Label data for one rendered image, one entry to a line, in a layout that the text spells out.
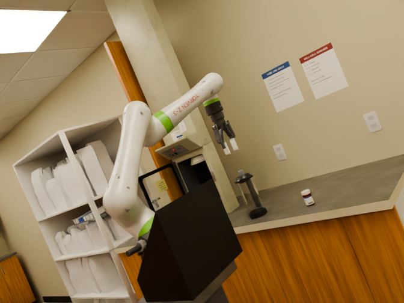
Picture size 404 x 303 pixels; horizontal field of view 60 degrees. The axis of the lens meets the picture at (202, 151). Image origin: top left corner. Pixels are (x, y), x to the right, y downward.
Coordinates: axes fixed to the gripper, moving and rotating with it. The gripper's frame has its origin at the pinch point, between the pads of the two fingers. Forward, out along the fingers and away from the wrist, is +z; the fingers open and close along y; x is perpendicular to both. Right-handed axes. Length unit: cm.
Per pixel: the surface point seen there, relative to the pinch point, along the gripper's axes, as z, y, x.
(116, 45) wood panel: -95, -16, -71
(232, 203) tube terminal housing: 37, -22, -33
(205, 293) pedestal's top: 42, 73, 19
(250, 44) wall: -56, -60, 4
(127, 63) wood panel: -81, -19, -70
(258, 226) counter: 42.5, 13.2, 7.1
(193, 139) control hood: -12.1, -11.4, -32.9
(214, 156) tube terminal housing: 3.1, -23.7, -32.8
